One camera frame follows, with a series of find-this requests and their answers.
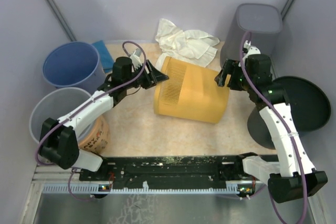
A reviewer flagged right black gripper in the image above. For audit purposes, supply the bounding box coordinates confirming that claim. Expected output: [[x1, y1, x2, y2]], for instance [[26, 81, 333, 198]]
[[215, 58, 255, 91]]

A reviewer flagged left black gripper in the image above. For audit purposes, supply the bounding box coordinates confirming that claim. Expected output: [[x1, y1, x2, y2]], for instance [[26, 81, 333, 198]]
[[124, 59, 169, 89]]

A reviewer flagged yellow slatted bin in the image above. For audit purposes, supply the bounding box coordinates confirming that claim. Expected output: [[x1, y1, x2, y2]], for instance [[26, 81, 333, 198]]
[[153, 57, 229, 124]]

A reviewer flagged grey slatted bin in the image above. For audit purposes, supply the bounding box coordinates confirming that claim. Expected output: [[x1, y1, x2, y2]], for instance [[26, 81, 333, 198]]
[[220, 3, 282, 65]]

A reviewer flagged dark navy round bin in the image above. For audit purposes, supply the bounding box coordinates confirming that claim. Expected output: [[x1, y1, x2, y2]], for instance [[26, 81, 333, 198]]
[[247, 76, 331, 150]]

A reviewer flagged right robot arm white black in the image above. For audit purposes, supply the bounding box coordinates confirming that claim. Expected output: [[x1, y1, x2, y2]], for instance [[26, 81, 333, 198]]
[[215, 54, 328, 203]]

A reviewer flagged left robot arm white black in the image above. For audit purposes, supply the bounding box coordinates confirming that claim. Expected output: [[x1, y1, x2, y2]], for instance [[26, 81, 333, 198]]
[[35, 57, 169, 180]]

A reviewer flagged white crumpled cloth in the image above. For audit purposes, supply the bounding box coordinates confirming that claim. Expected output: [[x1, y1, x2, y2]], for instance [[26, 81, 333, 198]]
[[155, 18, 219, 70]]

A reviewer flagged blue cloth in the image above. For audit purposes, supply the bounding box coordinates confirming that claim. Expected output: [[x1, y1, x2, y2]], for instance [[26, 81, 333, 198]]
[[92, 40, 114, 73]]

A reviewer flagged blue round bin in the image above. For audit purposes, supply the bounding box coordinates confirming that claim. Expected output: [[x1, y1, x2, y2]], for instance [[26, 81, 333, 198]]
[[43, 41, 106, 94]]

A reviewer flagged tan printed paper bucket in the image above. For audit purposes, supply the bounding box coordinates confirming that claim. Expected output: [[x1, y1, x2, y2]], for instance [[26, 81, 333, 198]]
[[79, 116, 111, 154]]

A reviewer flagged grey translucent round bin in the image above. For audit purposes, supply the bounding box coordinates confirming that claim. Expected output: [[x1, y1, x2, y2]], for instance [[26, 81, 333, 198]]
[[29, 87, 91, 143]]

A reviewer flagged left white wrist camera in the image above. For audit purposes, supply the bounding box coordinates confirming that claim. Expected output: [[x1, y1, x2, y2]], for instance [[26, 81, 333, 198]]
[[130, 49, 142, 70]]

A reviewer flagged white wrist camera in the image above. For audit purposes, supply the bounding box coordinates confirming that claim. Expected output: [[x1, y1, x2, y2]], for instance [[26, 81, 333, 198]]
[[243, 40, 261, 60], [130, 49, 142, 70]]

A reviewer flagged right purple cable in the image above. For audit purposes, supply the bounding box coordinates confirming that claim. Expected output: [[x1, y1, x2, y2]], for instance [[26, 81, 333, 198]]
[[240, 30, 308, 224]]

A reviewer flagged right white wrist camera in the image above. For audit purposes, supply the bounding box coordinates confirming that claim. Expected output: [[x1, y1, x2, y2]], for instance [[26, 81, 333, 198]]
[[243, 40, 261, 60]]

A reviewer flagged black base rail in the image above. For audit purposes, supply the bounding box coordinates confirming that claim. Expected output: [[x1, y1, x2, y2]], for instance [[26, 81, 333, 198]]
[[79, 155, 252, 190]]

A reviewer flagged white comb cable duct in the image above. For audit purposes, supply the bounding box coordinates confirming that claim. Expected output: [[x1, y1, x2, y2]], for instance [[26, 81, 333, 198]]
[[41, 182, 254, 195]]

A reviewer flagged front aluminium frame rail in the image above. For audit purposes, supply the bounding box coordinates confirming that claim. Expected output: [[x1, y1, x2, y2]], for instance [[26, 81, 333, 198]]
[[33, 166, 82, 185]]

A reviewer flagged left aluminium corner post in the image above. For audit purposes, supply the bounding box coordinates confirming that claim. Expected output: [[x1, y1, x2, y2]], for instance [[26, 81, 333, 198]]
[[45, 0, 77, 41]]

